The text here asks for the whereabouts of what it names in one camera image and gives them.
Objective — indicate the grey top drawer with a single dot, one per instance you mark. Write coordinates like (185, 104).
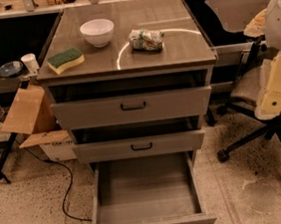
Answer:
(132, 108)

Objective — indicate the green yellow sponge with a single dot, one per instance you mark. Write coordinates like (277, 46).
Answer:
(65, 60)

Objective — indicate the grey middle drawer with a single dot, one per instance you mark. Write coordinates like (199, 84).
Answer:
(139, 146)

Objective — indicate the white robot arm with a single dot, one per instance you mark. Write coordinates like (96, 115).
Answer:
(268, 23)

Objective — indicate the white ceramic bowl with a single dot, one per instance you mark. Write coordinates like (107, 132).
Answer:
(98, 32)

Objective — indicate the white paper cup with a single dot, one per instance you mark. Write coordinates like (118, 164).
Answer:
(31, 63)

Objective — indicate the open cardboard box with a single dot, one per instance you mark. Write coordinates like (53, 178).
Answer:
(31, 114)

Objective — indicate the grey drawer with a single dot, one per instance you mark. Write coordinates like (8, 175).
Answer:
(132, 108)
(158, 189)
(139, 146)

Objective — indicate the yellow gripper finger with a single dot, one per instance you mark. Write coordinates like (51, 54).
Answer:
(269, 100)

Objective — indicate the grey bottom drawer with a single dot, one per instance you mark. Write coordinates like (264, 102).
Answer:
(158, 189)

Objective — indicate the black office chair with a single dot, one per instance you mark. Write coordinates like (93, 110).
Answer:
(257, 94)

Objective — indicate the grey drawer cabinet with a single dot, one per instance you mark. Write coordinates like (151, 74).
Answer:
(184, 62)

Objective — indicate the dark blue plate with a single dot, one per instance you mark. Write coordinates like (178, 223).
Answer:
(11, 69)

